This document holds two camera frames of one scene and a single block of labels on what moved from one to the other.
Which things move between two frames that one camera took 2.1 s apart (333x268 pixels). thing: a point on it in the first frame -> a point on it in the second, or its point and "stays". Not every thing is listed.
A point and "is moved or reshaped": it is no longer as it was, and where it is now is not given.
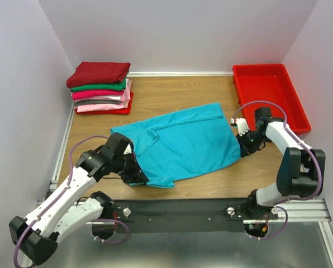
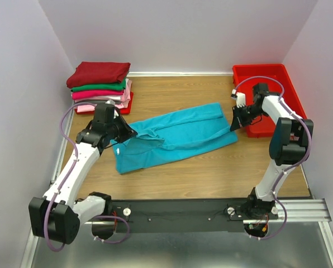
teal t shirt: [171, 146] is moved or reshaped
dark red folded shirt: [89, 72] stays
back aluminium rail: [180, 74] stays
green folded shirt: [119, 86] stays
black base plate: [196, 216] stays
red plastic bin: [269, 82] stays
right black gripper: [244, 145] -> [239, 117]
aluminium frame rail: [291, 211] stays
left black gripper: [133, 172] -> [122, 127]
